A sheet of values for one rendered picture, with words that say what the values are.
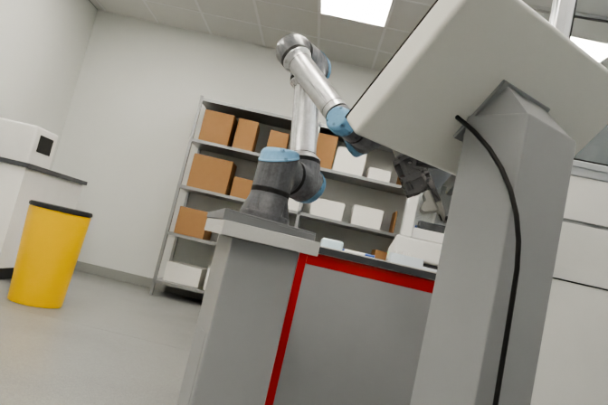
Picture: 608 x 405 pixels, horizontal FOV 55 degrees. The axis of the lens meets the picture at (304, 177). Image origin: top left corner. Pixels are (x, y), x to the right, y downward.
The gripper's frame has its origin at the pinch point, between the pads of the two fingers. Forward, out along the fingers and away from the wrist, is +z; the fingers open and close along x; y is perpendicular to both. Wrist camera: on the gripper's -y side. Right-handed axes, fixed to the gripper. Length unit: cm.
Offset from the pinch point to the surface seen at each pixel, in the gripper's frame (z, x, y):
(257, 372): 21, 7, 64
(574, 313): 33.6, 23.3, -15.3
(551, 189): 6, 70, -8
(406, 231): -4, -112, 4
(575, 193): 8.0, 23.3, -27.9
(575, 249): 20.1, 23.5, -22.0
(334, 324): 20, -43, 45
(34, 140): -188, -260, 236
